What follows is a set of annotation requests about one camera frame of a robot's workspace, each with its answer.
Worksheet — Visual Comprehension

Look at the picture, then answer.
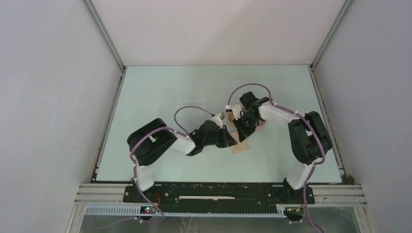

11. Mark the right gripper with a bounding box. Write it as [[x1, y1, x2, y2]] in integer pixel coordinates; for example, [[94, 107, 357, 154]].
[[232, 114, 259, 142]]

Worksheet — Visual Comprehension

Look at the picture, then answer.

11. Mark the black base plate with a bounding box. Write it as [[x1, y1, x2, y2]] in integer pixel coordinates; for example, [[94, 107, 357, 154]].
[[123, 182, 315, 214]]

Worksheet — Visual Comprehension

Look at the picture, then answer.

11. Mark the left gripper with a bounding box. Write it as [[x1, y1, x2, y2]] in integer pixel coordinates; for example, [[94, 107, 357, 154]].
[[203, 125, 237, 148]]

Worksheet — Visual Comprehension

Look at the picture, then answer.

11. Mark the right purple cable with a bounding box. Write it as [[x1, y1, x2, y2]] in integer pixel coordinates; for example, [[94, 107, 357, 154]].
[[226, 83, 326, 232]]

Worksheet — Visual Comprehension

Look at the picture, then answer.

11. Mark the aluminium frame rail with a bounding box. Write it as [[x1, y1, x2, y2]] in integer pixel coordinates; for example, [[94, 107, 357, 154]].
[[75, 182, 367, 217]]

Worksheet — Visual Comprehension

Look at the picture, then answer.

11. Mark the beige leather card holder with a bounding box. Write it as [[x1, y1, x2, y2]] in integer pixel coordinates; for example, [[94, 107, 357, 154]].
[[230, 132, 250, 155]]

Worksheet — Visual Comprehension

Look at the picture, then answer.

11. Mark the purple cable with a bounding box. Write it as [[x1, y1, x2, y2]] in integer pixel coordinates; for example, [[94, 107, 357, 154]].
[[128, 105, 215, 222], [226, 83, 326, 232]]

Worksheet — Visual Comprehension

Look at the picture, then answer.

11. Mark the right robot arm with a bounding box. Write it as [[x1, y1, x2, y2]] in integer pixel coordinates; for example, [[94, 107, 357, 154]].
[[225, 91, 332, 203]]

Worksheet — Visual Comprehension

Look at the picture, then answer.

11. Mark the pink oval tray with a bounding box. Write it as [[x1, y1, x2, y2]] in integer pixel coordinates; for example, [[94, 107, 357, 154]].
[[227, 112, 266, 130]]

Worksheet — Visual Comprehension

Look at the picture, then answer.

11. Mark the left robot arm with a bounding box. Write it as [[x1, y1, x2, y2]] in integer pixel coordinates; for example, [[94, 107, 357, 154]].
[[126, 118, 237, 202]]

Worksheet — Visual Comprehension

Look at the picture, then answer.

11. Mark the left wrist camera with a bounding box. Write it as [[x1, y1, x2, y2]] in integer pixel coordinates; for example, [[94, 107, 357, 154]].
[[211, 112, 225, 129]]

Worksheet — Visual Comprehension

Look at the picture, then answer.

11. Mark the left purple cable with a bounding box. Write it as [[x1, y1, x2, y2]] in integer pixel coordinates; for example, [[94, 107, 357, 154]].
[[128, 105, 215, 222]]

